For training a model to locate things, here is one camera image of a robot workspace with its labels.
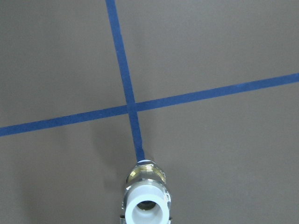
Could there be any white brass PPR valve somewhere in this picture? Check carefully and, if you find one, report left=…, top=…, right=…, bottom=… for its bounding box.
left=120, top=160, right=172, bottom=224

